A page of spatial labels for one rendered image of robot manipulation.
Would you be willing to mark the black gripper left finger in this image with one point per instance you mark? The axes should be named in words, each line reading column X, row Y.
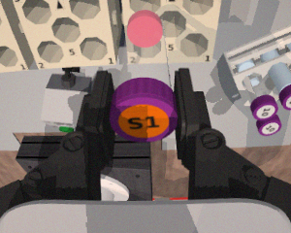
column 73, row 172

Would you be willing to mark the grey flat mat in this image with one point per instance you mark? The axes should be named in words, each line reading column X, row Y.
column 240, row 21

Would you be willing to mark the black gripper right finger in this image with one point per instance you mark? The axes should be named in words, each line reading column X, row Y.
column 215, row 170

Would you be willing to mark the white tube rack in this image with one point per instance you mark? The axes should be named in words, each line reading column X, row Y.
column 249, row 50

